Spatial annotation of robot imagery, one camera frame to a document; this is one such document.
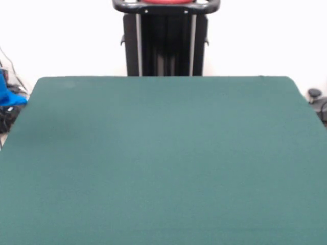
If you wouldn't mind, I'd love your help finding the blue printed t-shirt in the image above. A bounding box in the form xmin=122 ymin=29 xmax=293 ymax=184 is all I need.
xmin=0 ymin=68 xmax=28 ymax=107

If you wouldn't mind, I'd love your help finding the dark green table cloth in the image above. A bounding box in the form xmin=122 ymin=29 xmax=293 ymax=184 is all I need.
xmin=0 ymin=75 xmax=327 ymax=245

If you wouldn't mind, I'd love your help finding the black chair part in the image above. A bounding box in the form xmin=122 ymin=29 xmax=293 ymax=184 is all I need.
xmin=307 ymin=88 xmax=327 ymax=128

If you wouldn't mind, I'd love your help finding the black electronics box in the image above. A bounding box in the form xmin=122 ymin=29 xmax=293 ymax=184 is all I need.
xmin=0 ymin=68 xmax=10 ymax=113

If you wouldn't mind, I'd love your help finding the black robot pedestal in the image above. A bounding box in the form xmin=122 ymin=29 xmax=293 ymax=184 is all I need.
xmin=112 ymin=0 xmax=221 ymax=77

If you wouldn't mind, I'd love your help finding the black cable bundle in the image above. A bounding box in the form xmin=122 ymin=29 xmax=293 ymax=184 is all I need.
xmin=0 ymin=45 xmax=30 ymax=135

